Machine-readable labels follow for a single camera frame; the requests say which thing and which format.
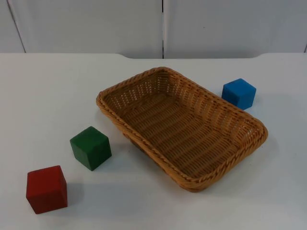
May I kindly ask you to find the green cube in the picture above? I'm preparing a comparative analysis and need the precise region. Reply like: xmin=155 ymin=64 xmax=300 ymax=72
xmin=69 ymin=126 xmax=113 ymax=172

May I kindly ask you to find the blue cube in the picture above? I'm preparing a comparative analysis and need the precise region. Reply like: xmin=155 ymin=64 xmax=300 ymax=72
xmin=221 ymin=78 xmax=257 ymax=111

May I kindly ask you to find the tan wicker basket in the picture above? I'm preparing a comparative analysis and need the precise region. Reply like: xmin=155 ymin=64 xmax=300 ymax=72
xmin=96 ymin=66 xmax=269 ymax=193

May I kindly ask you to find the red cube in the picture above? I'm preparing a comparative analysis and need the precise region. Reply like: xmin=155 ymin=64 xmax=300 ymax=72
xmin=25 ymin=165 xmax=69 ymax=215

